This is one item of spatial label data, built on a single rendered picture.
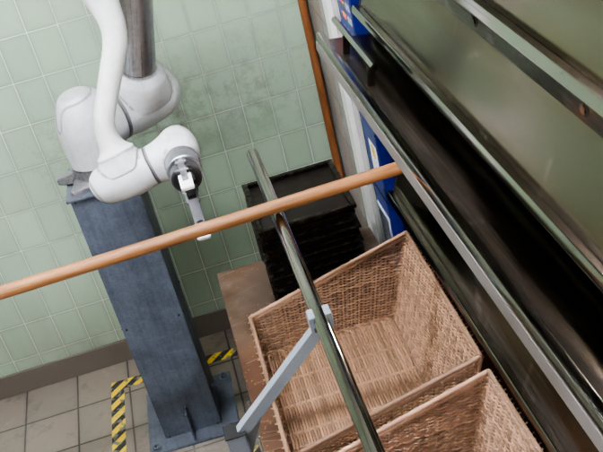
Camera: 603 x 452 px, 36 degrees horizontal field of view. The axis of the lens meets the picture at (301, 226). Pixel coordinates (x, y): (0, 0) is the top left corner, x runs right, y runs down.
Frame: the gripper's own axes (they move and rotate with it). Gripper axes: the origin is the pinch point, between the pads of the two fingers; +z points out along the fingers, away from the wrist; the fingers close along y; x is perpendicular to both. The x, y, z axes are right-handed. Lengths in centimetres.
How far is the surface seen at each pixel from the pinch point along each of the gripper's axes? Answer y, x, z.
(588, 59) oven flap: -56, -51, 91
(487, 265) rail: -24, -39, 82
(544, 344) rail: -24, -38, 101
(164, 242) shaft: -0.7, 8.2, 9.9
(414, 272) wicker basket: 41, -49, -8
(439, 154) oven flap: -21, -45, 44
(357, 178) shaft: -1.4, -36.1, 9.6
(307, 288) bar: 1.5, -16.7, 38.8
